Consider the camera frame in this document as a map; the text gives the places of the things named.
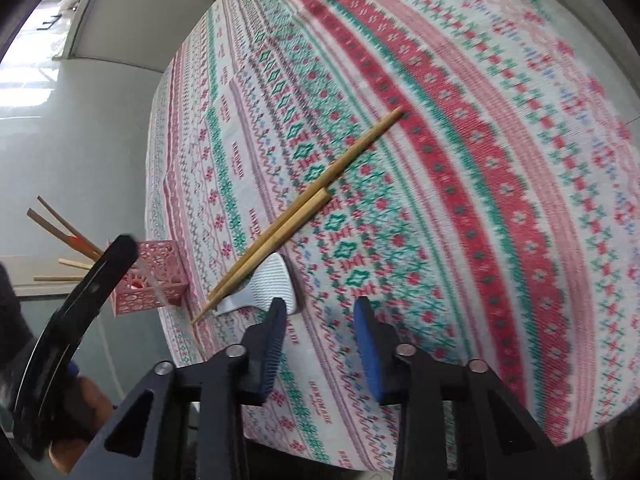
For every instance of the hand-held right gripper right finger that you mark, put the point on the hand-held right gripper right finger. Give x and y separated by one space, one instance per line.
367 355

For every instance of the black wall hooks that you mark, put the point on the black wall hooks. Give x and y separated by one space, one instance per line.
51 21

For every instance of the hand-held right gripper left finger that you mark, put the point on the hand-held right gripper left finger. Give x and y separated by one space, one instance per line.
272 355

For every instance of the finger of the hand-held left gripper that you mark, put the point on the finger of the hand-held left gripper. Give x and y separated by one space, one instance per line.
110 265

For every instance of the pink lattice utensil holder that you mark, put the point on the pink lattice utensil holder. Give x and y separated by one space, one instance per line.
165 265

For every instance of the person's left hand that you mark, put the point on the person's left hand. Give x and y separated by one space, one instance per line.
85 410

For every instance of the white plastic rice paddle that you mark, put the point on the white plastic rice paddle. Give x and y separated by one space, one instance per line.
270 280

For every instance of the white kitchen cabinet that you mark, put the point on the white kitchen cabinet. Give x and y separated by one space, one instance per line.
150 15

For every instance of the patterned striped tablecloth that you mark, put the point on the patterned striped tablecloth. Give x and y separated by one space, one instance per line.
425 185

